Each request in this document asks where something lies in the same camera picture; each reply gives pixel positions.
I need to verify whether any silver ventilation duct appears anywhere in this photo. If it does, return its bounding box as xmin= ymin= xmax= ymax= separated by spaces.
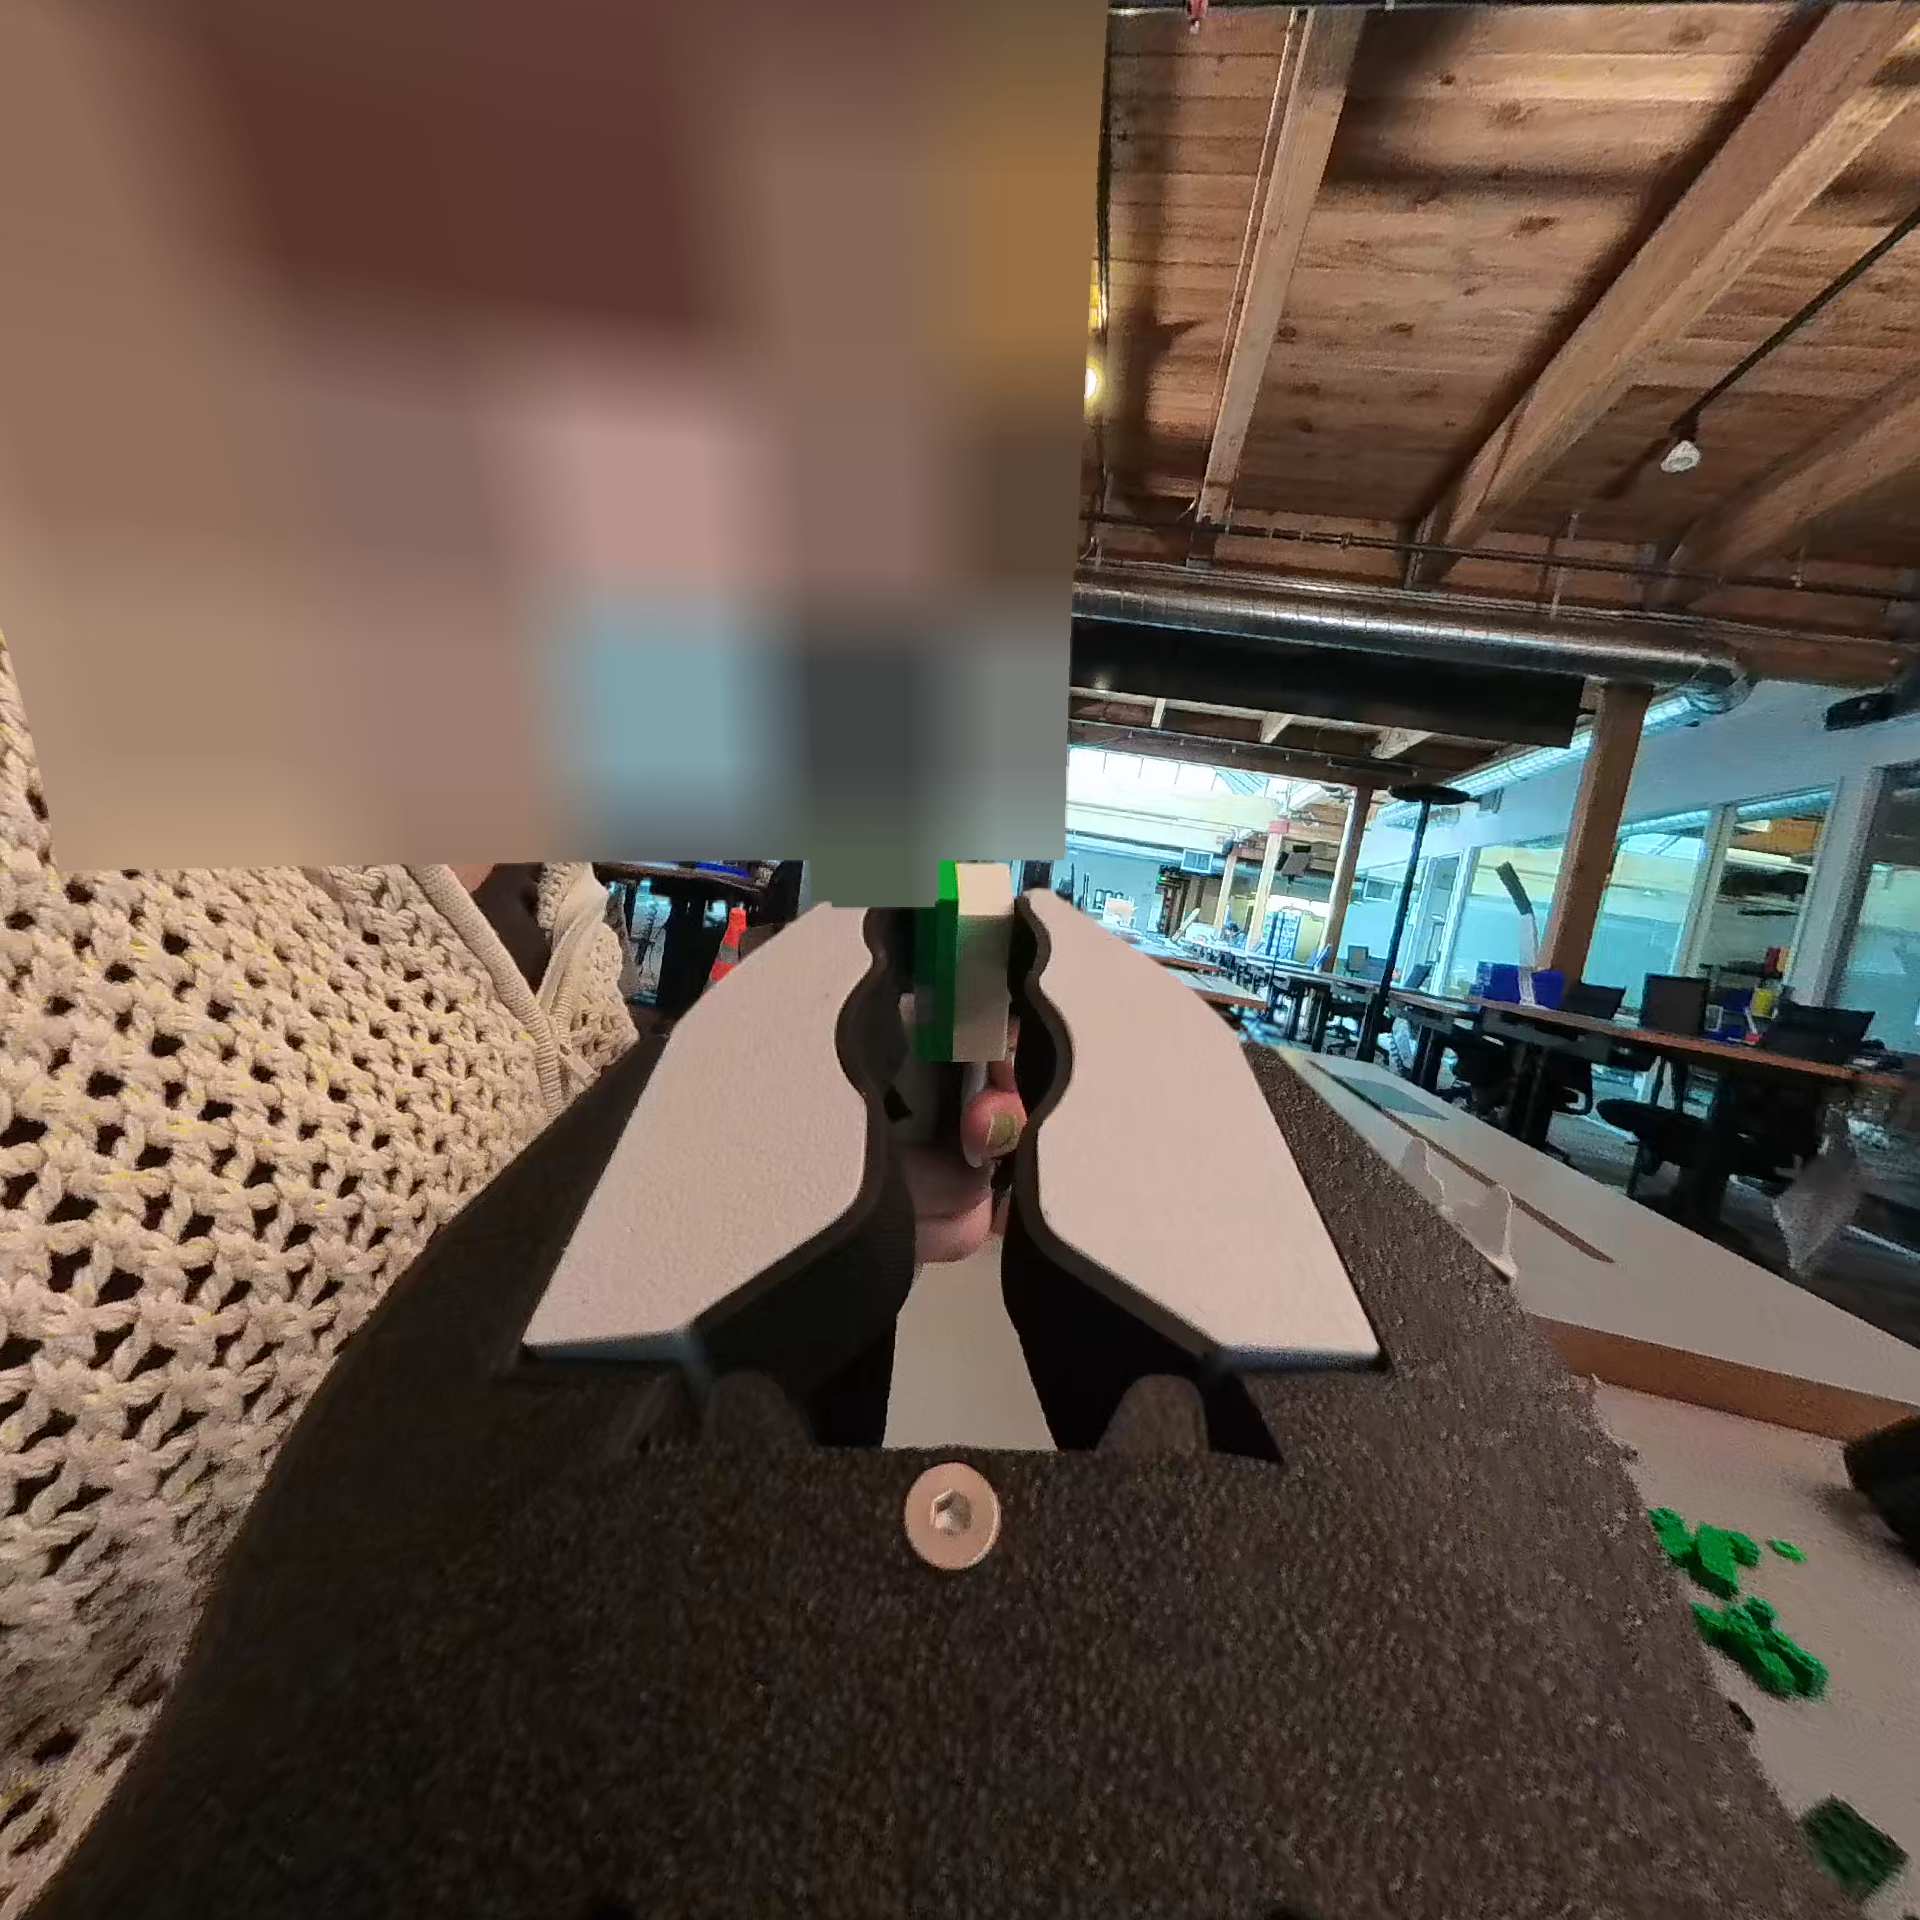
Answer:
xmin=1072 ymin=585 xmax=1747 ymax=707

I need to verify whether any white lego brick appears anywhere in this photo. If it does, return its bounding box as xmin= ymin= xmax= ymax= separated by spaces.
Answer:
xmin=951 ymin=867 xmax=1014 ymax=1064

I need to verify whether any group of black office chairs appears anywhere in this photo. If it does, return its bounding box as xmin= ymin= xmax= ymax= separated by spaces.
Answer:
xmin=1243 ymin=945 xmax=1920 ymax=1232

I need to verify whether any neighbouring grey table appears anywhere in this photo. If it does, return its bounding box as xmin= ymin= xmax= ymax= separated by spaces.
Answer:
xmin=1276 ymin=1040 xmax=1920 ymax=1444

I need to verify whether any pile of dark green pieces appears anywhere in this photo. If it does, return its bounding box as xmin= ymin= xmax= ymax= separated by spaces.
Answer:
xmin=1800 ymin=1798 xmax=1909 ymax=1900

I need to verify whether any person's knit sweater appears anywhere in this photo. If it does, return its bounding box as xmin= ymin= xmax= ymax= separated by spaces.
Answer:
xmin=0 ymin=632 xmax=636 ymax=1908

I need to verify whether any pile of green lego bricks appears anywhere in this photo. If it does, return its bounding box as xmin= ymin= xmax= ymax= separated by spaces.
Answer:
xmin=1648 ymin=1506 xmax=1832 ymax=1704

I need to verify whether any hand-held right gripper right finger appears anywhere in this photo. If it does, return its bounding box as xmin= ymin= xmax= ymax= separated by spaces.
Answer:
xmin=1004 ymin=889 xmax=1386 ymax=1455

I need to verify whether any black floor lamp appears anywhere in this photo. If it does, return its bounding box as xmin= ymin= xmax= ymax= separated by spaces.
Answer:
xmin=1372 ymin=781 xmax=1476 ymax=1023

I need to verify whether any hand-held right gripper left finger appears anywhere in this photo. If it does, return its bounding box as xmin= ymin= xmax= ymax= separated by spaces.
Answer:
xmin=519 ymin=898 xmax=918 ymax=1447

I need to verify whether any green lego panel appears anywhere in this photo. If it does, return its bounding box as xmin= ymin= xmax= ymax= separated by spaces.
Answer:
xmin=905 ymin=861 xmax=965 ymax=1064

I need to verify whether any clear plastic bag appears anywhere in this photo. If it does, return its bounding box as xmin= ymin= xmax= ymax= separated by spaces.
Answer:
xmin=1769 ymin=1118 xmax=1900 ymax=1278

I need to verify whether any person's left hand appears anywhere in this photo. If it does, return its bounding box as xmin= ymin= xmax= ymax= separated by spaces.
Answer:
xmin=905 ymin=1058 xmax=1031 ymax=1266

